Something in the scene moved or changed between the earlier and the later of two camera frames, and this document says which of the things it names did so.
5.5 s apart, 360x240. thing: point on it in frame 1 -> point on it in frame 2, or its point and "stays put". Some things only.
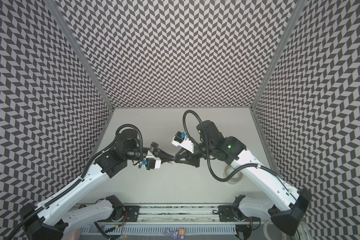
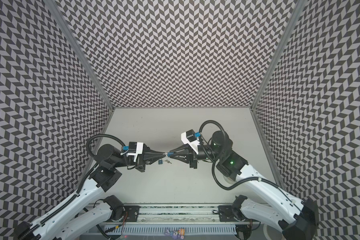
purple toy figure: [176, 234] stays put
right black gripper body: [192, 154] stays put
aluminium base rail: [180, 214] stays put
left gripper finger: [165, 159] -> [152, 160]
